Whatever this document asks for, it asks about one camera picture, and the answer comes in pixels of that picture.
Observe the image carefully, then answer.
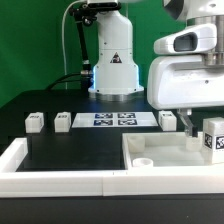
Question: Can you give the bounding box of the black cable bundle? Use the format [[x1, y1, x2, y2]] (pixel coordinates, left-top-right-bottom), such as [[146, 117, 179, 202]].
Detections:
[[45, 73, 91, 91]]

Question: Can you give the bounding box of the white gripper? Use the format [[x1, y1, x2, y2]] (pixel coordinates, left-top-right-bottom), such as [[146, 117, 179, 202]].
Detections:
[[147, 23, 224, 138]]

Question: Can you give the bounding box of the white square table top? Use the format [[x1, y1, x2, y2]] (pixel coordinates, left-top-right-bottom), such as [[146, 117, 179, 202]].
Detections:
[[122, 132, 211, 170]]

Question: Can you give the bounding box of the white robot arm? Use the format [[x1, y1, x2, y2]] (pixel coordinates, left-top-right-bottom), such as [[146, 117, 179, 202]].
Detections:
[[87, 0, 224, 137]]

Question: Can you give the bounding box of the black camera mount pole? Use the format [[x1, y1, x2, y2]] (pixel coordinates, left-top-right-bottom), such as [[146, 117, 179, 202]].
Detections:
[[69, 3, 97, 91]]

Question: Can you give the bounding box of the white fiducial marker sheet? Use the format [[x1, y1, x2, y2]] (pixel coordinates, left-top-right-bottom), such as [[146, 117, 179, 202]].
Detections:
[[72, 112, 158, 128]]

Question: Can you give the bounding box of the white U-shaped obstacle fence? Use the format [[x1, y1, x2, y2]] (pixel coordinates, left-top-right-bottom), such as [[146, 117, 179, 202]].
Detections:
[[0, 138, 224, 197]]

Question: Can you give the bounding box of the white cable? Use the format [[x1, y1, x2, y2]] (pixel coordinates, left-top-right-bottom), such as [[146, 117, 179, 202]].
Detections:
[[61, 0, 88, 90]]

